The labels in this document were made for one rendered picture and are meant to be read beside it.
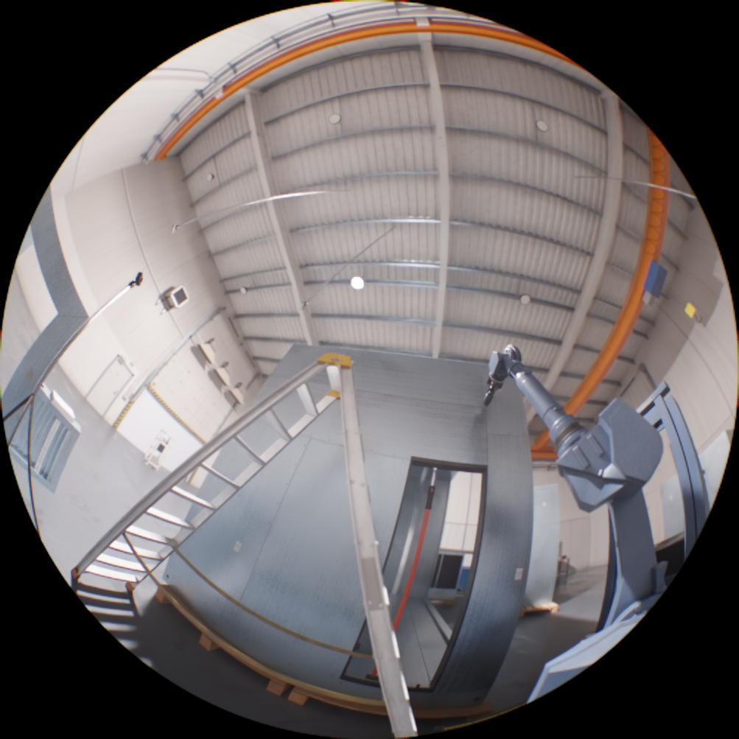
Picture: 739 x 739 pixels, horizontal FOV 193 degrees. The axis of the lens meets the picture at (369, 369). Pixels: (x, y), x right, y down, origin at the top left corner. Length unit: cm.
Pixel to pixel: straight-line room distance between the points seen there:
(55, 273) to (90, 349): 786
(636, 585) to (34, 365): 309
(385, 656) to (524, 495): 135
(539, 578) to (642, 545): 460
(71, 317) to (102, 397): 816
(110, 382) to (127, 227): 563
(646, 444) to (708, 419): 973
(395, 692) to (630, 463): 107
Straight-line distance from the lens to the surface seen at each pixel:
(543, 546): 575
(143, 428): 1081
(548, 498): 590
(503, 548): 167
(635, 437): 100
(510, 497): 172
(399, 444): 167
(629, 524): 129
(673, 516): 651
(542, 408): 128
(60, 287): 194
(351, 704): 195
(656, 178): 876
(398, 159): 676
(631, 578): 129
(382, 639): 88
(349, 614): 161
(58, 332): 192
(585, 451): 105
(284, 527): 167
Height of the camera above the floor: 148
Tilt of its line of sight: 42 degrees up
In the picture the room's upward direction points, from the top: 21 degrees clockwise
